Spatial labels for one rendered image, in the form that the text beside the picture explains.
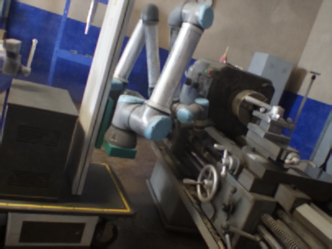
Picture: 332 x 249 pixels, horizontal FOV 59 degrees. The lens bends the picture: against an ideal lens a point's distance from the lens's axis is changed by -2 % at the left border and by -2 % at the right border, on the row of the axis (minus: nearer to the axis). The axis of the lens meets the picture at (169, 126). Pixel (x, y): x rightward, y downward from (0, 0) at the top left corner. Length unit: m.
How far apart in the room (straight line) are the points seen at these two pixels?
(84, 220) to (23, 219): 0.32
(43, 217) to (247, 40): 5.17
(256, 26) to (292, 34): 0.85
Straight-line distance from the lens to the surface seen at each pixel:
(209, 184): 1.63
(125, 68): 2.23
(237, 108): 2.20
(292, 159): 1.44
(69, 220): 1.80
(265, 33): 6.35
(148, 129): 1.49
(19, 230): 1.81
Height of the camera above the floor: 1.27
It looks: 13 degrees down
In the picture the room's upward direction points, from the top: 18 degrees clockwise
